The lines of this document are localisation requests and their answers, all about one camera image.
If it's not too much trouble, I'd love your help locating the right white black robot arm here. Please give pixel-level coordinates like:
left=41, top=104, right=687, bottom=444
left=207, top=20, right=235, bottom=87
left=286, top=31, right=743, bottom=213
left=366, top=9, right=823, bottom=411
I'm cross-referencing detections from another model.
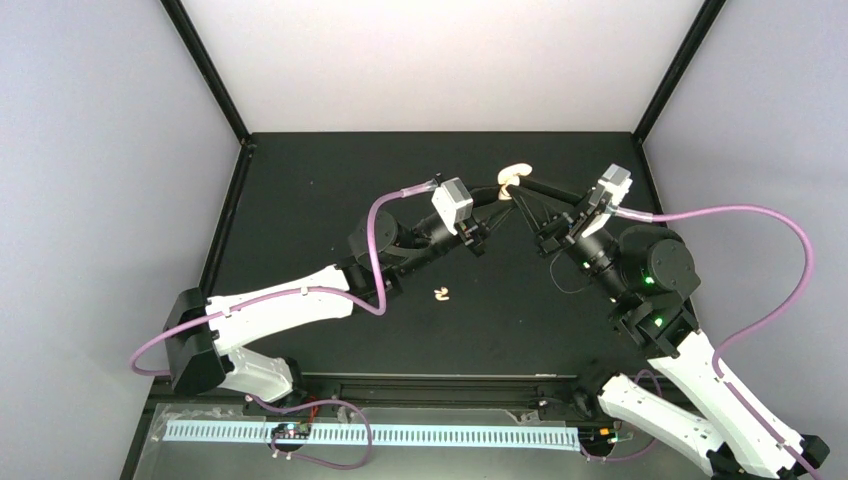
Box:
left=499, top=171, right=830, bottom=479

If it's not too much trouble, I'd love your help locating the small green circuit board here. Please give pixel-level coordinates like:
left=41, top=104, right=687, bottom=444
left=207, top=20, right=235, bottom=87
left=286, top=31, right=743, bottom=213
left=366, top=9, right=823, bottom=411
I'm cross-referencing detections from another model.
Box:
left=271, top=422, right=312, bottom=442

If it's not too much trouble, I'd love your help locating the left black frame post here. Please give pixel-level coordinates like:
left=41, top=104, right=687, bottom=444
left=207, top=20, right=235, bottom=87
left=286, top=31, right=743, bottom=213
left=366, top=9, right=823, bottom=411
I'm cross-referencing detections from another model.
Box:
left=160, top=0, right=251, bottom=145

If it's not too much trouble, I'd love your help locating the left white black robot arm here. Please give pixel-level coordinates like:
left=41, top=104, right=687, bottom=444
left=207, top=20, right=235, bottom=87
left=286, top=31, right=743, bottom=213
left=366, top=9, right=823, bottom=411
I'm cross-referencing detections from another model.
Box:
left=161, top=178, right=513, bottom=403

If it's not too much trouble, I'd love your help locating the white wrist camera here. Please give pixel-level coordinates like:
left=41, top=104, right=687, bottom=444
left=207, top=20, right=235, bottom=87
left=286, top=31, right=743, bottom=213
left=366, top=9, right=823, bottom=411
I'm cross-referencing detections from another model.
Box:
left=578, top=164, right=633, bottom=238
left=431, top=177, right=474, bottom=235

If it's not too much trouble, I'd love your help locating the pink earbuds charging case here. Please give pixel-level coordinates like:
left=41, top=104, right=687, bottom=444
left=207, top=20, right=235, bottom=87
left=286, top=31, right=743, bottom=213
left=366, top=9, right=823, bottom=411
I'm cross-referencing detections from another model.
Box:
left=497, top=163, right=533, bottom=201

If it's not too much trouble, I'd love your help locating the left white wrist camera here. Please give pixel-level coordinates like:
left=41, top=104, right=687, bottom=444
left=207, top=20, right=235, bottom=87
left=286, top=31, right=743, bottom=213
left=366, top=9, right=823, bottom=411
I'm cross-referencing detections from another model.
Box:
left=431, top=177, right=474, bottom=235

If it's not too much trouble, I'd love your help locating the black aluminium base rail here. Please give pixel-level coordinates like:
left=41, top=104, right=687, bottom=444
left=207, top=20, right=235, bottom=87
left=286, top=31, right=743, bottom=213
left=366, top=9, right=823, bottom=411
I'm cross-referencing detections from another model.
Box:
left=142, top=372, right=730, bottom=425

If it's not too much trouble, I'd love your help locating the right base circuit board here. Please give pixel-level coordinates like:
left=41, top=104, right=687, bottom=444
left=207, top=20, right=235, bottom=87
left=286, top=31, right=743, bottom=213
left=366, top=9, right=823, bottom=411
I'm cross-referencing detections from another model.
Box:
left=578, top=427, right=633, bottom=445

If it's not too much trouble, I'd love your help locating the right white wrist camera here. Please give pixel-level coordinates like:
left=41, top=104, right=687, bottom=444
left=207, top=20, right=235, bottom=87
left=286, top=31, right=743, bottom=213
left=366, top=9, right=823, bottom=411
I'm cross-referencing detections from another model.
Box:
left=578, top=164, right=633, bottom=238

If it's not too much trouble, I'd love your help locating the black frame post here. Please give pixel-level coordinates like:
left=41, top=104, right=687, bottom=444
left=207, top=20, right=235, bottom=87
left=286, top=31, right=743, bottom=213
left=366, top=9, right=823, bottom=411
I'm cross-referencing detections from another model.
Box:
left=160, top=0, right=251, bottom=145
left=632, top=0, right=727, bottom=146

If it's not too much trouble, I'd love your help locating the right black frame post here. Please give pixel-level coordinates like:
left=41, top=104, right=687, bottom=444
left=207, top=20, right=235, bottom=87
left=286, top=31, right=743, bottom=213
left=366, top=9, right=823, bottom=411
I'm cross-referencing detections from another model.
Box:
left=632, top=0, right=727, bottom=146

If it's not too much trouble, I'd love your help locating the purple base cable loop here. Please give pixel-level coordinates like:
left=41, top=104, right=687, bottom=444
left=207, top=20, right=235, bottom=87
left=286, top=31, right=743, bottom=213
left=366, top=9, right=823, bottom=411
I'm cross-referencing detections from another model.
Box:
left=245, top=394, right=375, bottom=472

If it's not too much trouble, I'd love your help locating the white slotted cable duct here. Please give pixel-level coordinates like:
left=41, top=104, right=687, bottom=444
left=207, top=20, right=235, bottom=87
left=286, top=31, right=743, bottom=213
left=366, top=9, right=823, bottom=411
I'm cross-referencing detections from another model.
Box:
left=158, top=420, right=581, bottom=452

